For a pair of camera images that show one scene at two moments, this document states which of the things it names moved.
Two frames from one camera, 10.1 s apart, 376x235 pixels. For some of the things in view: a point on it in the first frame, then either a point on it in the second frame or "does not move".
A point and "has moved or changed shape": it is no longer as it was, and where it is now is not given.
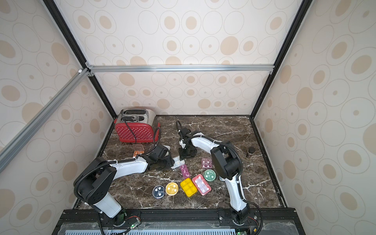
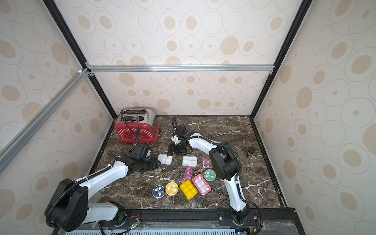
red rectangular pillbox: [201, 184] does not move
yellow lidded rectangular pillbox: [188, 187] does not move
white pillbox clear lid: [177, 162] → [190, 160]
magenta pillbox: [185, 172] has moved or changed shape
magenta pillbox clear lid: [206, 163] does not move
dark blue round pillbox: [158, 191] does not move
